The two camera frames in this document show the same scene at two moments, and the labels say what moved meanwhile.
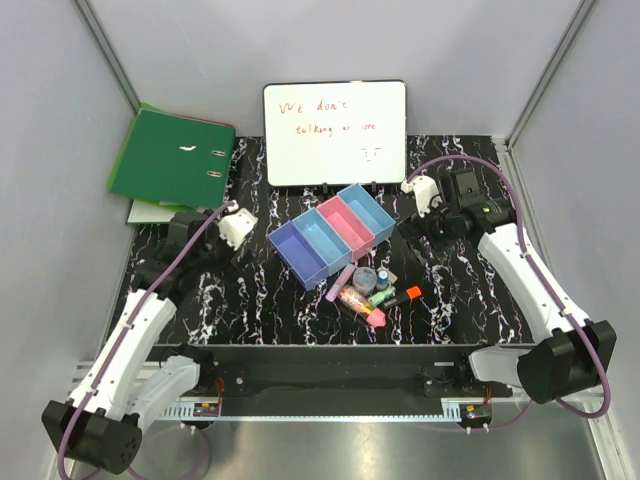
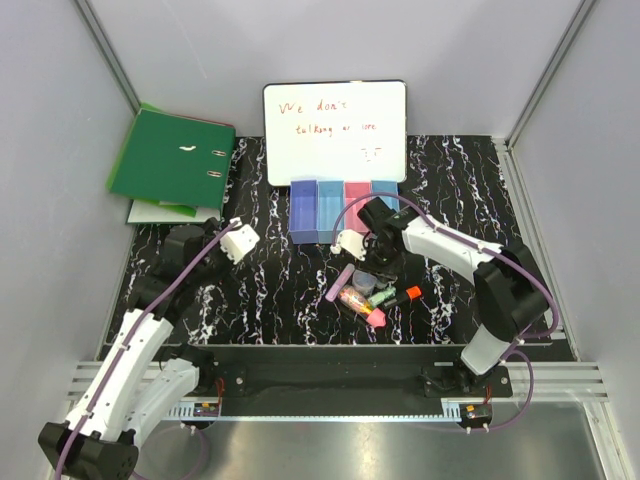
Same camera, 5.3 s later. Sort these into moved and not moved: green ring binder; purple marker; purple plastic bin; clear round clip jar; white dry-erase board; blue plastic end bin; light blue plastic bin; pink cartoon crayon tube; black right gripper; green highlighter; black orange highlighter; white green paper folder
Moved: blue plastic end bin; purple plastic bin; black right gripper; light blue plastic bin
Not moved: purple marker; black orange highlighter; white green paper folder; clear round clip jar; green ring binder; green highlighter; white dry-erase board; pink cartoon crayon tube
